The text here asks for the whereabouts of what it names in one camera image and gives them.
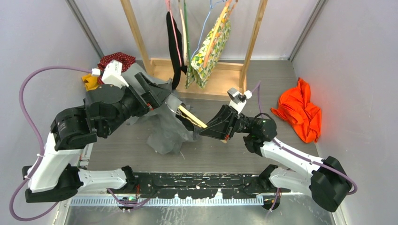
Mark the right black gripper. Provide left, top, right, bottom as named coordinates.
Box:
left=198, top=105, right=255, bottom=141

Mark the yellow hanger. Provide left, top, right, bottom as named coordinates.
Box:
left=176, top=105, right=208, bottom=136

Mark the black skirt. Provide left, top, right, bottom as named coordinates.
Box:
left=166, top=12, right=187, bottom=90

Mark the grey garment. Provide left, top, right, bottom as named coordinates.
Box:
left=122, top=63, right=200, bottom=155

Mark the lemon print skirt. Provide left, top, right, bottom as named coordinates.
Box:
left=185, top=9, right=231, bottom=89

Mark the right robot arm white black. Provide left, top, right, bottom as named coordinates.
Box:
left=199, top=105, right=358, bottom=212

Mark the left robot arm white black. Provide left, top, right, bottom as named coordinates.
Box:
left=23, top=73, right=171, bottom=203

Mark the wooden hanger rack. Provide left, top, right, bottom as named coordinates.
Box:
left=121, top=0, right=268, bottom=100

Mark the beige hanger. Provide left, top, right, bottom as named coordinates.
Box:
left=178, top=0, right=188, bottom=65

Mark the green hanger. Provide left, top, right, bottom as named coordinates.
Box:
left=183, top=0, right=191, bottom=64

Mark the pink hanger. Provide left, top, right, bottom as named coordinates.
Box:
left=165, top=0, right=182, bottom=66

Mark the orange wavy hanger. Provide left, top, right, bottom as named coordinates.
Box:
left=225, top=0, right=238, bottom=18

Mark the red polka dot garment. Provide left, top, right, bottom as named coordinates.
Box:
left=97, top=52, right=136, bottom=87

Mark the mustard yellow garment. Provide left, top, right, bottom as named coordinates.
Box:
left=81, top=74, right=99, bottom=91

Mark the orange garment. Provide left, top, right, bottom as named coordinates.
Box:
left=271, top=78, right=322, bottom=143

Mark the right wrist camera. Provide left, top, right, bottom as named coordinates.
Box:
left=227, top=88, right=253, bottom=114

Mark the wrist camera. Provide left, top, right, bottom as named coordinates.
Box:
left=91, top=60, right=129, bottom=88
left=227, top=88, right=253, bottom=114

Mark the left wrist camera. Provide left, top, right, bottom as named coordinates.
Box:
left=91, top=60, right=129, bottom=88

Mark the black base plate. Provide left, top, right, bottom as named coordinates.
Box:
left=112, top=172, right=276, bottom=199

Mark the aluminium slotted rail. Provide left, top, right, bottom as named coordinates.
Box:
left=70, top=195, right=264, bottom=207

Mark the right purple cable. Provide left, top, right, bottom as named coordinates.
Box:
left=251, top=81, right=358, bottom=215

